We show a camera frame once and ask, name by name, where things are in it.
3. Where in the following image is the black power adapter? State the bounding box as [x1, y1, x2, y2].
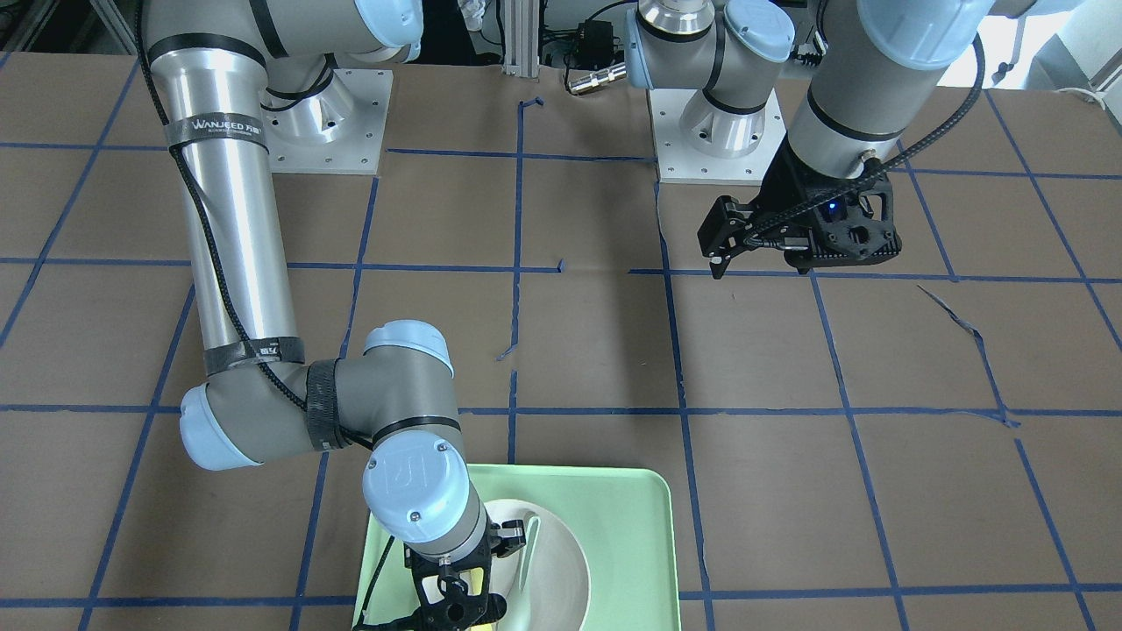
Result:
[574, 19, 614, 67]

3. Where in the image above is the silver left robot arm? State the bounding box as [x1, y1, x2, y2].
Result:
[625, 1, 993, 278]

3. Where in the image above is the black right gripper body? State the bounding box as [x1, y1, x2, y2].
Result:
[404, 519, 526, 606]

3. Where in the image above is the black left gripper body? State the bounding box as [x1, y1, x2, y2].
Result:
[697, 140, 895, 264]

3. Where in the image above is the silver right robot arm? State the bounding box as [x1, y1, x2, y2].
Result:
[135, 1, 528, 630]

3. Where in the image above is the light green tray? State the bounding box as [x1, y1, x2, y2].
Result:
[352, 464, 682, 631]

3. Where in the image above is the pale green plastic spoon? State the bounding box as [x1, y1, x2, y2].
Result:
[514, 513, 541, 592]

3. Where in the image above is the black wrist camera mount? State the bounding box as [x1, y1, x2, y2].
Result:
[353, 568, 508, 630]
[783, 175, 903, 274]

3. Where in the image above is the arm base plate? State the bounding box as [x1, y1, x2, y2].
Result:
[264, 68, 394, 175]
[649, 89, 785, 185]

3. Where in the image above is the round white plate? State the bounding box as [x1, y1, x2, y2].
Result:
[486, 499, 592, 630]

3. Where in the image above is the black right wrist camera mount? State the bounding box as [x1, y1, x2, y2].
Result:
[353, 568, 508, 630]

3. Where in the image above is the aluminium frame post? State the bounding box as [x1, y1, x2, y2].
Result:
[502, 0, 542, 81]

